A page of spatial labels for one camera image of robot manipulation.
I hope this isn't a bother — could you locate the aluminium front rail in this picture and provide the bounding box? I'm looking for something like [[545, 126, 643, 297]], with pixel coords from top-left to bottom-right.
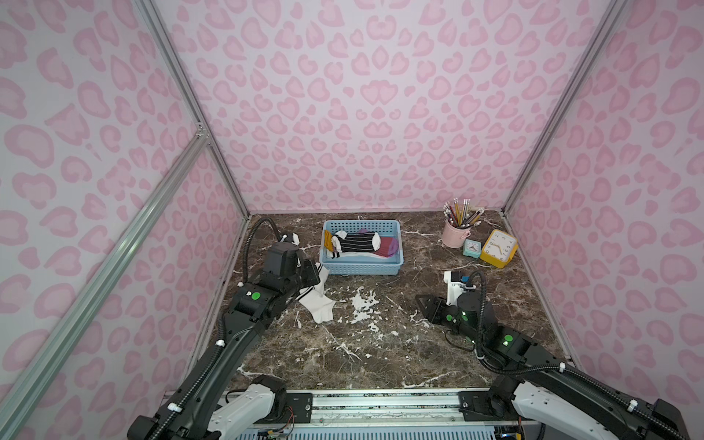
[[147, 387, 628, 440]]

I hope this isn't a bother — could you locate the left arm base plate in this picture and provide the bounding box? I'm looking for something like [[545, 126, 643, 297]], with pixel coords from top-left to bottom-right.
[[252, 375, 314, 425]]

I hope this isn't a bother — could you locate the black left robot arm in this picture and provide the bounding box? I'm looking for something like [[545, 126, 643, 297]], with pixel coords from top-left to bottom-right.
[[128, 242, 320, 439]]

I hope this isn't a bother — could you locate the pink pencil cup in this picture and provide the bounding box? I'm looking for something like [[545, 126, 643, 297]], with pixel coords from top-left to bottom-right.
[[442, 221, 471, 249]]

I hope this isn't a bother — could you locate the yellow square alarm clock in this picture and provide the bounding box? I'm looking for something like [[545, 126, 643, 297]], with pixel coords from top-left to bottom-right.
[[480, 229, 519, 269]]

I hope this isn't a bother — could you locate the black striped sock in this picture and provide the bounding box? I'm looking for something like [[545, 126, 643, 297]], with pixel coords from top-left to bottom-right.
[[331, 231, 381, 258]]

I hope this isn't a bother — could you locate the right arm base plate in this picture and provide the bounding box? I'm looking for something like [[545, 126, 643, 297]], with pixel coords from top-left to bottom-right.
[[458, 376, 531, 423]]

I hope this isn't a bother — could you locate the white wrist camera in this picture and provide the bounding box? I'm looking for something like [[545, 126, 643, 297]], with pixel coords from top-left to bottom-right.
[[443, 271, 468, 306], [280, 232, 300, 246]]

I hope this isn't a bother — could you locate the light blue plastic basket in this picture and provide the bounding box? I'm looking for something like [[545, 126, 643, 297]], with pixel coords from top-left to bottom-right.
[[319, 220, 404, 275]]

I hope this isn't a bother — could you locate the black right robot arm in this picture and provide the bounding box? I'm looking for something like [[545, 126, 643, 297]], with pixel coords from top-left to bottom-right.
[[415, 289, 689, 439]]

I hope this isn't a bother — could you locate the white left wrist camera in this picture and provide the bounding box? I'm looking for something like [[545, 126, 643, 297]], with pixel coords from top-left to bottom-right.
[[280, 232, 300, 246]]

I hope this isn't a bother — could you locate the aluminium frame strut left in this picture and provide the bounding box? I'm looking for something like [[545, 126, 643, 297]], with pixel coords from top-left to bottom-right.
[[1, 132, 208, 439]]

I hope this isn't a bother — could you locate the white sock with black bands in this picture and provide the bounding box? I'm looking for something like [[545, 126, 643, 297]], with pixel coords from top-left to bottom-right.
[[297, 263, 336, 324]]

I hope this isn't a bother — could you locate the small teal cube clock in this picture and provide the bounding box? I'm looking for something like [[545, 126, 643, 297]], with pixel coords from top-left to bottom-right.
[[462, 238, 483, 259]]

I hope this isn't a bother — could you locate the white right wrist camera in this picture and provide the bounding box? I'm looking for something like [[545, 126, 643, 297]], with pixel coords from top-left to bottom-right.
[[443, 271, 468, 306]]

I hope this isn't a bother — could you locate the maroon purple sock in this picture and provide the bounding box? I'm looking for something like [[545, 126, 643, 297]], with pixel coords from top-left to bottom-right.
[[374, 236, 400, 258]]

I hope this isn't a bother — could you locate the bundle of coloured pencils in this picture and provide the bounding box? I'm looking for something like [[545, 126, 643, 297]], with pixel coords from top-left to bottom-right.
[[443, 198, 485, 229]]

